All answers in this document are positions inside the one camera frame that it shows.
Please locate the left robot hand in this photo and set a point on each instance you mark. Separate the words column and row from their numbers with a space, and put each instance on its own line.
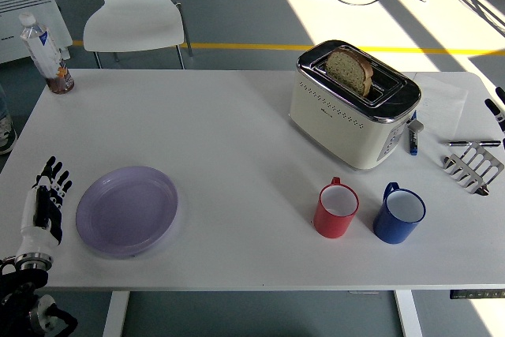
column 29, row 218

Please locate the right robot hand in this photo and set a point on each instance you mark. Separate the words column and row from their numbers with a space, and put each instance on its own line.
column 500, row 116

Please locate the purple plate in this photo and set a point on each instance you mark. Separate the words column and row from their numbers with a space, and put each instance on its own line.
column 126, row 210

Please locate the bread slice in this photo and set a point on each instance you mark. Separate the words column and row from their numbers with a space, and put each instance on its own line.
column 349, row 70

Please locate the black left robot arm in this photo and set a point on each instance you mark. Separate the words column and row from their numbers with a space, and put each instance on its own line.
column 19, row 293

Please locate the black ballpoint pen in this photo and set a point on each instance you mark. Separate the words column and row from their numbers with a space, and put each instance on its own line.
column 469, row 142

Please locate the white paper sheet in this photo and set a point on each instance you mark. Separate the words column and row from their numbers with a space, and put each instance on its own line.
column 446, row 104

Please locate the metal toast rack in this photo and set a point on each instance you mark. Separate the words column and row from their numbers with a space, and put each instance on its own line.
column 473, row 171

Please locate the person's shoe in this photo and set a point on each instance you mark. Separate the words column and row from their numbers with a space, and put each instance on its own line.
column 6, row 135

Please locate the blue marker pen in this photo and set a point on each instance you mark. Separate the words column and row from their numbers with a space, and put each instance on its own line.
column 413, row 143

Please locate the person's leg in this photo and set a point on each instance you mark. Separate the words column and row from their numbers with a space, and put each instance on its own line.
column 2, row 102

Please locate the white table leg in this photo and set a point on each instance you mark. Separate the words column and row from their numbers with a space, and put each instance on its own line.
column 115, row 313
column 408, row 313

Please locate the blue mug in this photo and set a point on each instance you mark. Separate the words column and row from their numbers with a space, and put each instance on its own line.
column 390, row 230

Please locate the cream toaster with chrome top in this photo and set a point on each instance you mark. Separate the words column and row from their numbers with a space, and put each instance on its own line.
column 335, row 124

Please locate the clear plastic drink bottle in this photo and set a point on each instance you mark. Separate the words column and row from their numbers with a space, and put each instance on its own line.
column 43, row 53

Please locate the black table control panel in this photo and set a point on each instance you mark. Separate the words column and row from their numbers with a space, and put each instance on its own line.
column 477, row 294

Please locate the red mug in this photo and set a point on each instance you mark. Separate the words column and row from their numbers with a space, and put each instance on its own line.
column 331, row 224

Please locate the white panel heater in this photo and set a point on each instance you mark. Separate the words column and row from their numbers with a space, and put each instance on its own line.
column 23, row 9

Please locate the white chair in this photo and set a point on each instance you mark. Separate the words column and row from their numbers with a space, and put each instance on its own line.
column 134, row 17

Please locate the yellow floor tape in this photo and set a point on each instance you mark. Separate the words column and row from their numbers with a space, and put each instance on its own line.
column 244, row 46

